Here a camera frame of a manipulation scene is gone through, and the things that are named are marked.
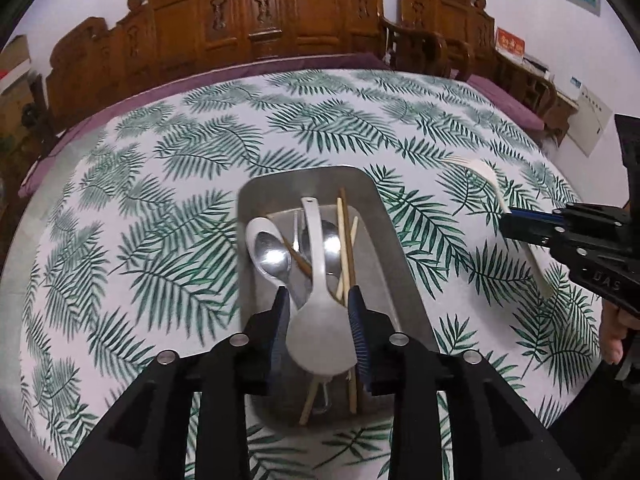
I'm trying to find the white plastic rice spoon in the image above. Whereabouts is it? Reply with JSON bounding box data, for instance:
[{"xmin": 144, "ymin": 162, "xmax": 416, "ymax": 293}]
[{"xmin": 285, "ymin": 197, "xmax": 357, "ymax": 377}]

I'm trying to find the large steel spoon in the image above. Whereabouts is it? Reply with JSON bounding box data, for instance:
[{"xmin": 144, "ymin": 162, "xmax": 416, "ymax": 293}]
[{"xmin": 254, "ymin": 231, "xmax": 302, "ymax": 311}]

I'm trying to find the person's right hand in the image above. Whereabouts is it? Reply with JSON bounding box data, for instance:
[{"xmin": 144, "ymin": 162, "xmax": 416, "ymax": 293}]
[{"xmin": 599, "ymin": 300, "xmax": 640, "ymax": 364}]

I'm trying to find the wooden side table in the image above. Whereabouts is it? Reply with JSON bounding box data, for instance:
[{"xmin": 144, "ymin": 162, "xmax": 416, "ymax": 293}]
[{"xmin": 542, "ymin": 90, "xmax": 579, "ymax": 145}]

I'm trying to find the purple armchair cushion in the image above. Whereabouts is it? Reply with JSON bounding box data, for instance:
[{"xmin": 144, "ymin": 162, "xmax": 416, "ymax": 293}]
[{"xmin": 466, "ymin": 75, "xmax": 544, "ymax": 131}]

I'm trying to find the red card box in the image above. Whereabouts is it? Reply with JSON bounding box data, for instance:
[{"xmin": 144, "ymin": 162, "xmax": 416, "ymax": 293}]
[{"xmin": 496, "ymin": 27, "xmax": 526, "ymax": 58}]

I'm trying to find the dark wooden chopstick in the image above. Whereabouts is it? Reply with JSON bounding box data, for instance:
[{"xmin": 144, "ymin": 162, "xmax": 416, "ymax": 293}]
[{"xmin": 340, "ymin": 188, "xmax": 358, "ymax": 415}]

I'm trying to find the light wooden chopstick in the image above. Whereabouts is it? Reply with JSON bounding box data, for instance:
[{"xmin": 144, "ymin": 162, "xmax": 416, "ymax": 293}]
[
  {"xmin": 300, "ymin": 218, "xmax": 358, "ymax": 415},
  {"xmin": 336, "ymin": 188, "xmax": 358, "ymax": 415}
]

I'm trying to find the small steel spoon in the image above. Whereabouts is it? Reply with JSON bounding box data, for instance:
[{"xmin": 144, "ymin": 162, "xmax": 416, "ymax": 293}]
[{"xmin": 321, "ymin": 220, "xmax": 342, "ymax": 278}]

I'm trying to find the grey metal tray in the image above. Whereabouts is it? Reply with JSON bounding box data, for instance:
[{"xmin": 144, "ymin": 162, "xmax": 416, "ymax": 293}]
[{"xmin": 236, "ymin": 166, "xmax": 437, "ymax": 434}]

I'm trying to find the carved wooden armchair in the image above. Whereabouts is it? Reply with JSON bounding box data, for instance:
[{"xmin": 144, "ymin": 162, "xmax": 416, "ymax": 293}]
[{"xmin": 398, "ymin": 0, "xmax": 556, "ymax": 118}]

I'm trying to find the steel fork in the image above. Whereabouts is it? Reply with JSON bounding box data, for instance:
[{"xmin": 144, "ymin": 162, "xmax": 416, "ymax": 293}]
[{"xmin": 292, "ymin": 210, "xmax": 306, "ymax": 269}]

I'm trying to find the palm leaf tablecloth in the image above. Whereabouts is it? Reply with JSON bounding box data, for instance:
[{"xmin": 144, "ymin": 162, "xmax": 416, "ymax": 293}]
[{"xmin": 3, "ymin": 70, "xmax": 601, "ymax": 479}]

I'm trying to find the white plastic soup spoon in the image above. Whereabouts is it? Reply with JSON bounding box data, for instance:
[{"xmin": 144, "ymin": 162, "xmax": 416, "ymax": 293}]
[{"xmin": 245, "ymin": 217, "xmax": 284, "ymax": 264}]

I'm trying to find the carved wooden sofa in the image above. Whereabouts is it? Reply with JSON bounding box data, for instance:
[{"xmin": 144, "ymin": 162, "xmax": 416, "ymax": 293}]
[{"xmin": 44, "ymin": 0, "xmax": 452, "ymax": 131}]

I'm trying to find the white wall panel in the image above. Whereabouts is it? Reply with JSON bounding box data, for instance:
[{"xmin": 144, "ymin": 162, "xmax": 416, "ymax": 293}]
[{"xmin": 568, "ymin": 86, "xmax": 613, "ymax": 156}]

